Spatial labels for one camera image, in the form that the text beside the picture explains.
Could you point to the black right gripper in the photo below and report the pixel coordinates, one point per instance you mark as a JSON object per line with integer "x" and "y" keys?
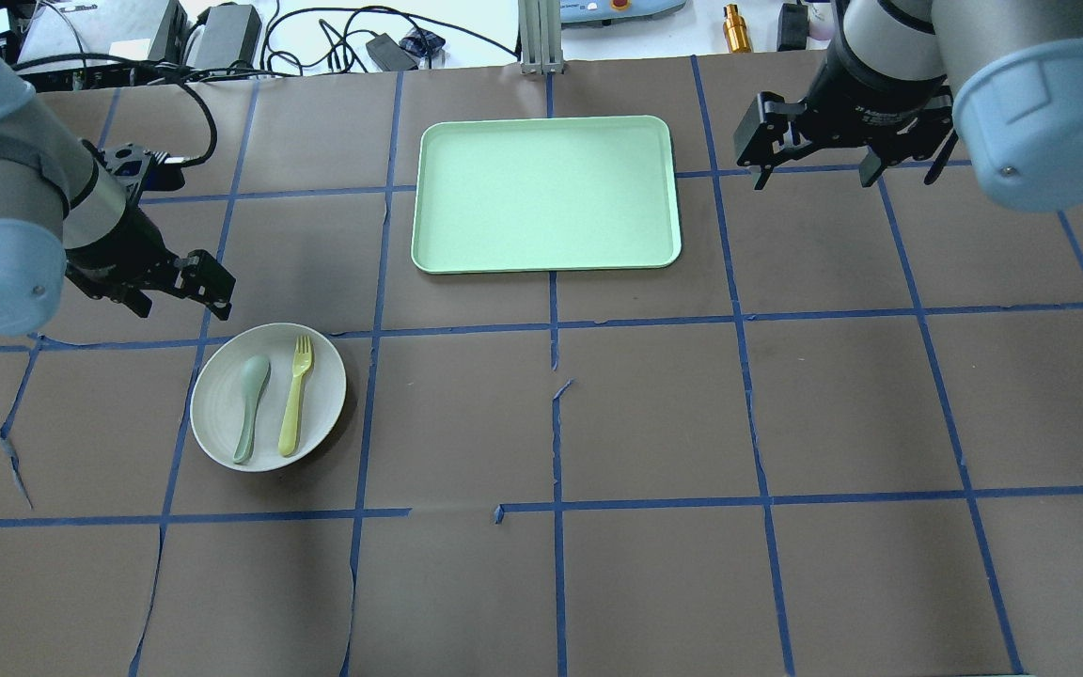
{"x": 866, "y": 97}

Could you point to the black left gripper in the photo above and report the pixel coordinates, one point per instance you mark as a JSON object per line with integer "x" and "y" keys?
{"x": 120, "y": 246}

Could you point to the pale green spoon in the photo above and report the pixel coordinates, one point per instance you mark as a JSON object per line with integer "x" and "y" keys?
{"x": 251, "y": 382}

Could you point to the white round plate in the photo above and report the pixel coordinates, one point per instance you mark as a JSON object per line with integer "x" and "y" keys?
{"x": 217, "y": 404}

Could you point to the yellow plastic fork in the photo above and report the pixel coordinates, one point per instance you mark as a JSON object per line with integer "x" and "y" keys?
{"x": 302, "y": 362}

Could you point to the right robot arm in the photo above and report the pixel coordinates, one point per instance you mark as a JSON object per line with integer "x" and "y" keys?
{"x": 1015, "y": 72}

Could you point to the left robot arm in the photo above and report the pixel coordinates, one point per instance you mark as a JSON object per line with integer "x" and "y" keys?
{"x": 69, "y": 213}

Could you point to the brass cylinder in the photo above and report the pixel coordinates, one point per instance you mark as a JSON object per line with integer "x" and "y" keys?
{"x": 735, "y": 30}

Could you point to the black power adapter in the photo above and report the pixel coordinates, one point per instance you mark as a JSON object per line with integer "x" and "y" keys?
{"x": 225, "y": 37}

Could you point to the mint green tray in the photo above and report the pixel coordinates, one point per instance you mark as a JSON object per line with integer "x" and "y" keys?
{"x": 546, "y": 194}

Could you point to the aluminium frame post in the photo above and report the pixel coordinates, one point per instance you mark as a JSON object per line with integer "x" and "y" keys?
{"x": 538, "y": 28}

